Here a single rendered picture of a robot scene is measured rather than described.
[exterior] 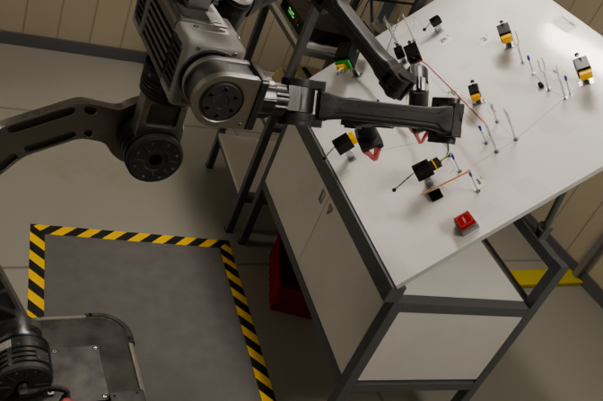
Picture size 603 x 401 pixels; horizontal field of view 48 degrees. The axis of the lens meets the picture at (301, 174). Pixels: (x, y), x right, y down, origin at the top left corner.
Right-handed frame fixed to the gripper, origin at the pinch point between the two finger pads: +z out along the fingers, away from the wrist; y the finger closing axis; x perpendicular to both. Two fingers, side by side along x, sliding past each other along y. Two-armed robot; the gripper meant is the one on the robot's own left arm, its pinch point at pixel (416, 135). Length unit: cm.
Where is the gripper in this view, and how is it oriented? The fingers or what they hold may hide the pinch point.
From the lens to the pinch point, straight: 212.4
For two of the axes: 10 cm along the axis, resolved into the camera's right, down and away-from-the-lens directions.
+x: -9.4, 3.0, -1.6
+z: 0.9, 6.8, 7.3
